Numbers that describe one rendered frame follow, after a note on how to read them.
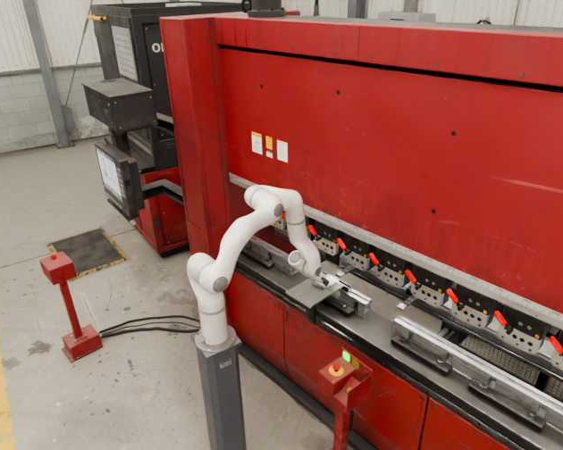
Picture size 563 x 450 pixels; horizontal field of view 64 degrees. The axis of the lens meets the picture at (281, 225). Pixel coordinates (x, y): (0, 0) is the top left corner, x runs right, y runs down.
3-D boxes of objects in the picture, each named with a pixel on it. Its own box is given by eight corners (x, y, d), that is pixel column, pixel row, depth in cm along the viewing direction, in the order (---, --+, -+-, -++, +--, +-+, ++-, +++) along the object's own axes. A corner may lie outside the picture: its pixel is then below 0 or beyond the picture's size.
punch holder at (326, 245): (315, 246, 247) (315, 220, 239) (324, 241, 252) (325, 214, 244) (335, 257, 237) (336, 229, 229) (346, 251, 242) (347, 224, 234)
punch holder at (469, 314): (449, 314, 195) (456, 283, 187) (459, 305, 200) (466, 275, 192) (483, 331, 185) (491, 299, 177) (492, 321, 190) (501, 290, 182)
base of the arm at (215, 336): (205, 359, 198) (201, 326, 190) (188, 335, 212) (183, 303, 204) (243, 341, 208) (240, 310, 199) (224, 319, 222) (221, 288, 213)
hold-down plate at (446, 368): (390, 343, 222) (390, 338, 221) (396, 337, 226) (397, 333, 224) (446, 377, 203) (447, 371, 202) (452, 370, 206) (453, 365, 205)
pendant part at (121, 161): (105, 195, 297) (93, 143, 280) (122, 190, 303) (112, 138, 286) (130, 220, 265) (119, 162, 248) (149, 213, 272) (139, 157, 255)
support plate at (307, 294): (285, 293, 241) (285, 291, 240) (318, 273, 257) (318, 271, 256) (309, 308, 229) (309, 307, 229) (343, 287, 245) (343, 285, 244)
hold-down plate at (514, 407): (467, 389, 196) (468, 384, 195) (473, 382, 200) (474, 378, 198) (540, 433, 177) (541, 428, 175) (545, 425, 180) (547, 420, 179)
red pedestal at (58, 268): (61, 349, 347) (30, 258, 308) (93, 334, 362) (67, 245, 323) (71, 363, 334) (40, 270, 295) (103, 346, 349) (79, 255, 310)
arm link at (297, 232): (320, 221, 207) (325, 272, 224) (295, 211, 218) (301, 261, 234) (306, 230, 202) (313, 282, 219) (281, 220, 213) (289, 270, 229)
